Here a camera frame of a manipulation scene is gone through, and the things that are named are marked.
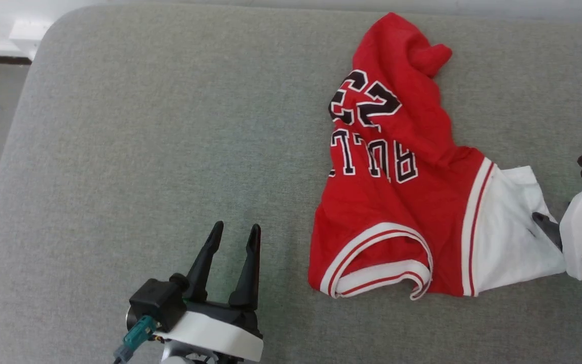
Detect white wall trunking box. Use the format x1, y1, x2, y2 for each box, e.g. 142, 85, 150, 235
9, 19, 54, 60

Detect red and white basketball jersey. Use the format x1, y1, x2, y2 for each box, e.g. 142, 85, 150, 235
308, 13, 567, 302

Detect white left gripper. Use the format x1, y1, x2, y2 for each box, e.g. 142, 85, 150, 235
162, 221, 264, 362

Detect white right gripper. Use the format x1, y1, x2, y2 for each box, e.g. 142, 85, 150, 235
531, 178, 582, 281

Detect left cable with teal plug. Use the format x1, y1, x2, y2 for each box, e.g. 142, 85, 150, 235
114, 315, 157, 364

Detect grey fabric sofa cushion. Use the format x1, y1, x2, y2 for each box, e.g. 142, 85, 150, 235
0, 4, 582, 364

